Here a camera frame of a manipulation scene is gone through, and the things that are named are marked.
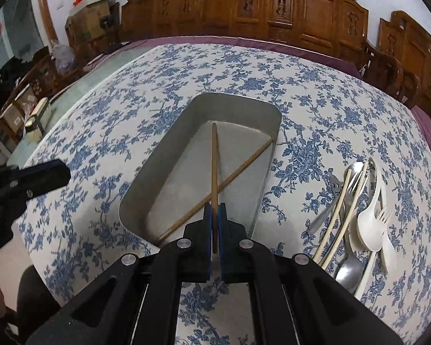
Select brown wooden chopstick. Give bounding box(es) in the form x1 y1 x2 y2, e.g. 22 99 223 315
211 122 218 253
156 137 274 243

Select cream chopstick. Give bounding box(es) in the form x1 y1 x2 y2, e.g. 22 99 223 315
313 168 353 263
321 161 369 270

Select steel smiley-handle spoon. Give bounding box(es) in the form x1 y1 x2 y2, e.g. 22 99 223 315
334 200 367 294

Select white plastic ladle spoon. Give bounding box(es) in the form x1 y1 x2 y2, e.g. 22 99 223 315
353 158 382 300

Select small steel spoon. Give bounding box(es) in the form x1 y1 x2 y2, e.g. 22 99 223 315
343 162 364 202

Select white plastic fork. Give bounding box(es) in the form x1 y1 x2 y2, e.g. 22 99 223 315
378 208 396 274

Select steel fork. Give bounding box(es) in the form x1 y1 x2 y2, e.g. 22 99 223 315
307 175 343 234

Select cream box on table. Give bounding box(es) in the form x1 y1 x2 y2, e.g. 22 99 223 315
24 97 52 143

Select blue floral tablecloth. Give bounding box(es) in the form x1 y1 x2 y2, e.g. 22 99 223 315
19 44 431 344

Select small wooden chair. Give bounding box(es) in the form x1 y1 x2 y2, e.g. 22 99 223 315
0 47 61 142

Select metal rectangular tray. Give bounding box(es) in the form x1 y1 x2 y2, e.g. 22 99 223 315
119 93 282 246

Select plastic bag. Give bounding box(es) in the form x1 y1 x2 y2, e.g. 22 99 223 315
52 44 76 75

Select stacked cardboard boxes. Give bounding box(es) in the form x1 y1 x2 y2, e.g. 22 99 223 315
65 0 119 48

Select black small fan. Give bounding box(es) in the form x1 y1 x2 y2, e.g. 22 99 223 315
99 14 115 31

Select carved wooden sofa bench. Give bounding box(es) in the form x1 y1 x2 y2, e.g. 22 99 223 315
120 0 405 94

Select carved wooden armchair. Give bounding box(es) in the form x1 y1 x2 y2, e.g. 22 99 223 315
377 10 431 119

